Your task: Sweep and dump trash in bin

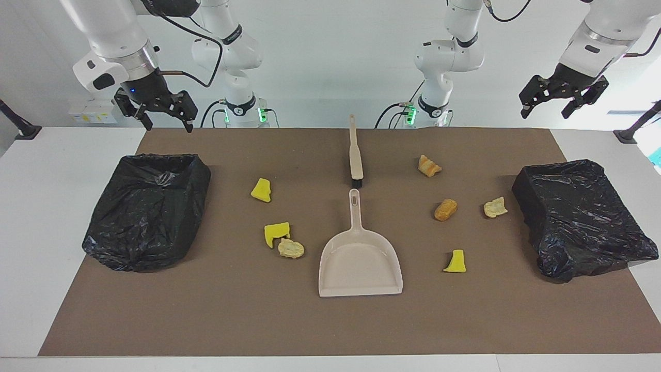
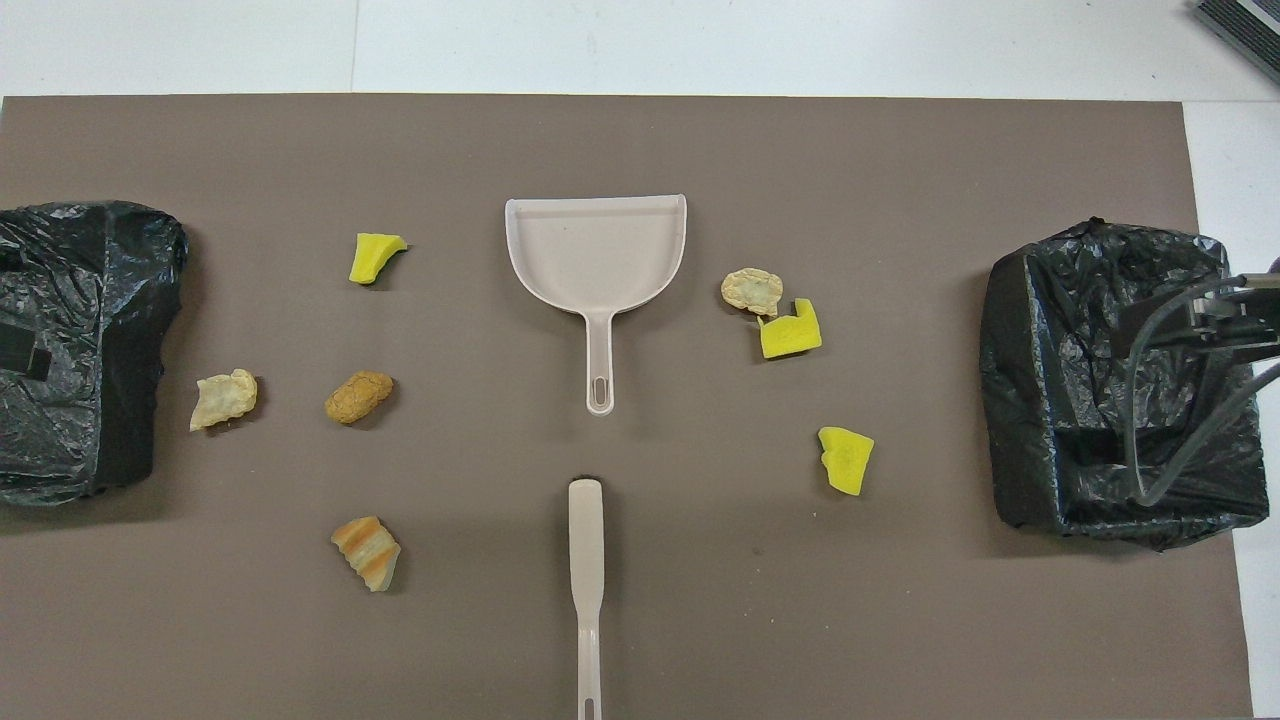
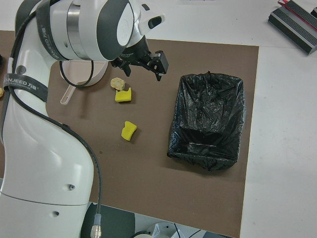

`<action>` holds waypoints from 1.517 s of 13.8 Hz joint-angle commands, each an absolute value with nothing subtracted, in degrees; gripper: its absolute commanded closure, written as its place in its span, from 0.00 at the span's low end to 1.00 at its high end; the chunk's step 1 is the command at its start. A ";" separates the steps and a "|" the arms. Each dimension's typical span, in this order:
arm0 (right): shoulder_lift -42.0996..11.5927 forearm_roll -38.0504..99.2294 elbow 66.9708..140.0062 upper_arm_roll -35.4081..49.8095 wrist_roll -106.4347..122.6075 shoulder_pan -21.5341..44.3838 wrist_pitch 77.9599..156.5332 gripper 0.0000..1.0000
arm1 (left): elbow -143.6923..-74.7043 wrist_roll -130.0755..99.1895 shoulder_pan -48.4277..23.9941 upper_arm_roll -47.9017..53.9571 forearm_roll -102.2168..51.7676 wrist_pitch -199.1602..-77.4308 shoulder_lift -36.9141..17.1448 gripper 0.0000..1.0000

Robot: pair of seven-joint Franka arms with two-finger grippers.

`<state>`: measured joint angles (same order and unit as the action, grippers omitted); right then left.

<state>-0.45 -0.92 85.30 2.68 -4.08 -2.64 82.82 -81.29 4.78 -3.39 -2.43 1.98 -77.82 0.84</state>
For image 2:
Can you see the yellow sponge wedge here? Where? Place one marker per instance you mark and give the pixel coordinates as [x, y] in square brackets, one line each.
[848, 460]

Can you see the pale round cracker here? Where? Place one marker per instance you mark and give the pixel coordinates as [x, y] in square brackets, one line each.
[751, 289]

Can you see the pale cracker piece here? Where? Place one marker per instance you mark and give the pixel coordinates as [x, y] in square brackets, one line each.
[225, 398]

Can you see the black bag-lined bin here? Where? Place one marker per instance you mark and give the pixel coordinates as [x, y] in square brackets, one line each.
[1060, 330]
[90, 300]

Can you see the yellow sponge notched block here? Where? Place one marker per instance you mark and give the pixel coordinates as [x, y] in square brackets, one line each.
[790, 338]

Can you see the brown bread roll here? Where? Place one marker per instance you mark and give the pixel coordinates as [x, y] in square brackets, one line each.
[358, 397]

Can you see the beige hand brush black bristles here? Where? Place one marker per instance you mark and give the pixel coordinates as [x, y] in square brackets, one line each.
[586, 540]

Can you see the yellow sponge curved piece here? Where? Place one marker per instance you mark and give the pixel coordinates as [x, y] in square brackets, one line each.
[372, 258]

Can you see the dark ribbed panel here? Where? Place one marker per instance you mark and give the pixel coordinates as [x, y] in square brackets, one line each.
[1245, 30]

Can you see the beige plastic dustpan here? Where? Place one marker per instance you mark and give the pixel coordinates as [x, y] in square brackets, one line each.
[595, 250]

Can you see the brown table mat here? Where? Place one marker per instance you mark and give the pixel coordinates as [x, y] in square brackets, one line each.
[640, 150]

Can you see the striped orange croissant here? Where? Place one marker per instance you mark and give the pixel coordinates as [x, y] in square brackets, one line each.
[367, 553]

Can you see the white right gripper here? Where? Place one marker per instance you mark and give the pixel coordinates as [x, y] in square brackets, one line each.
[1245, 315]

